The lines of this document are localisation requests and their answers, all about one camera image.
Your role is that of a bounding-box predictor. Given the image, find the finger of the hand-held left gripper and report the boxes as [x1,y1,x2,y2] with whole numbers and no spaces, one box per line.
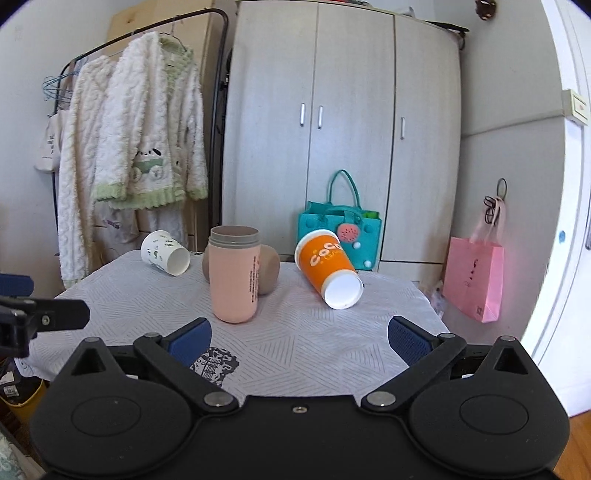
[0,274,34,297]
[0,298,91,358]

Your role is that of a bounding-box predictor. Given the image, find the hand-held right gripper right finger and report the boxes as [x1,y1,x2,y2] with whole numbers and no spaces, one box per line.
[361,316,541,414]

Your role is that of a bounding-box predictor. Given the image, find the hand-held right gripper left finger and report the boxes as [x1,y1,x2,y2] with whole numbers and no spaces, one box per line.
[55,317,240,415]

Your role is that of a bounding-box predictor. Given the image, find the white green-print paper cup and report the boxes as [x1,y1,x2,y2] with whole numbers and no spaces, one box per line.
[140,230,191,277]

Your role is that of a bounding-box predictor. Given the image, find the orange paper cup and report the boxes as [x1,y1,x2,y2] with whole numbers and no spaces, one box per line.
[294,229,365,310]

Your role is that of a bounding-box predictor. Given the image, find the pink tumbler cup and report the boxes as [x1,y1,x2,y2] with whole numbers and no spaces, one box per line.
[207,225,262,324]

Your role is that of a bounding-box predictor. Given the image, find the pink paper gift bag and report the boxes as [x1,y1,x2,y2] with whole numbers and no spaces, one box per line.
[442,198,505,324]

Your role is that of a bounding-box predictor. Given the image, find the yellow container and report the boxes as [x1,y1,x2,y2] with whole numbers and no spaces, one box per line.
[0,377,48,422]

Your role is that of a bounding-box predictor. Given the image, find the brown tumbler lid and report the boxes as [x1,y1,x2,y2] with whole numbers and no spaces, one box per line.
[202,243,281,296]

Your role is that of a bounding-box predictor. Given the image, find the beige printed garment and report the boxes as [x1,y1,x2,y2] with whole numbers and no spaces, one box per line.
[92,202,140,246]

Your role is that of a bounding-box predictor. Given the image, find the white patterned tablecloth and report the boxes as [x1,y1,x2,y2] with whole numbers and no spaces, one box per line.
[16,250,445,403]

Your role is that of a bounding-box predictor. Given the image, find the white fleece robe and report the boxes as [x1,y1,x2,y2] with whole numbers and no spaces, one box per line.
[56,57,189,288]

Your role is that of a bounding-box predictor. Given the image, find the white cloth bag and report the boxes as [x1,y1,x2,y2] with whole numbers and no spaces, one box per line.
[34,110,64,174]

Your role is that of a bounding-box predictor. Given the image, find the teal felt tote bag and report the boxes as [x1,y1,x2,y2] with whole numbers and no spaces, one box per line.
[298,169,383,273]

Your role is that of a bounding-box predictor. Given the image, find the white door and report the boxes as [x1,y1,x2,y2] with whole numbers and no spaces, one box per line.
[516,0,591,418]

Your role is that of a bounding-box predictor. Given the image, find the white green-trim fleece cardigan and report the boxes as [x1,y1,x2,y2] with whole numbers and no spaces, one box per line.
[92,32,209,212]

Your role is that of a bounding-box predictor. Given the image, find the grey wooden wardrobe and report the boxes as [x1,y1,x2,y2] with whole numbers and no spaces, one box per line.
[221,0,463,283]

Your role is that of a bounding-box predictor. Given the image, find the black metal clothes rack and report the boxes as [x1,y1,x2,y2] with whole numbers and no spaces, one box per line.
[48,8,232,254]

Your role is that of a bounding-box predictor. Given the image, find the hair ties on hook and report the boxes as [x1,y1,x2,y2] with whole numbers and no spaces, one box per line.
[483,178,509,223]

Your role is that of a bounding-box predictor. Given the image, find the blue wire hangers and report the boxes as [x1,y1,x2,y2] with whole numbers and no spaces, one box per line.
[43,75,75,110]

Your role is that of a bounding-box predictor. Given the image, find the beige light switch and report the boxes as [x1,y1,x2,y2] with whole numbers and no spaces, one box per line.
[560,89,590,124]

